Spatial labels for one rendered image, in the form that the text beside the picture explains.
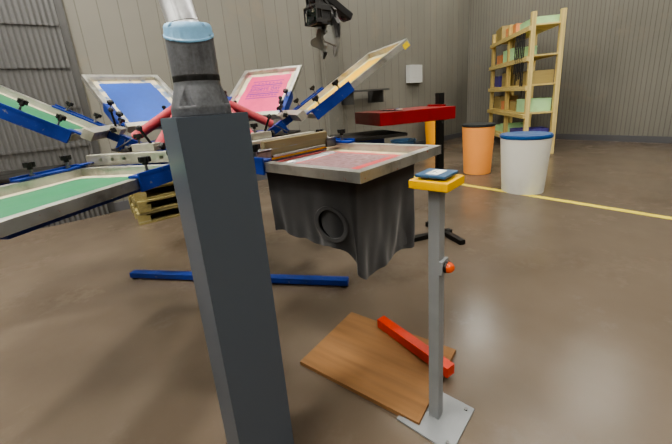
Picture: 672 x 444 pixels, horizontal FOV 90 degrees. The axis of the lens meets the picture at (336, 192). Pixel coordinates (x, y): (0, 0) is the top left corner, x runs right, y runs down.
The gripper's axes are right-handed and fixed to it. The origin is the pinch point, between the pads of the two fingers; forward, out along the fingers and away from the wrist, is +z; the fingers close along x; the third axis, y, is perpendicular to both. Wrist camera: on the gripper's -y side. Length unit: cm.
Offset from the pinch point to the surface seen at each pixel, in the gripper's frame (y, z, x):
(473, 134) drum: -374, 76, -169
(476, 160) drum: -378, 114, -165
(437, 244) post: -12, 63, 33
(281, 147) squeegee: -1, 34, -43
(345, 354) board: -8, 134, -15
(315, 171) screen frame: 9.7, 38.4, -1.0
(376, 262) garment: -13, 80, 4
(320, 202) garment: 4, 53, -8
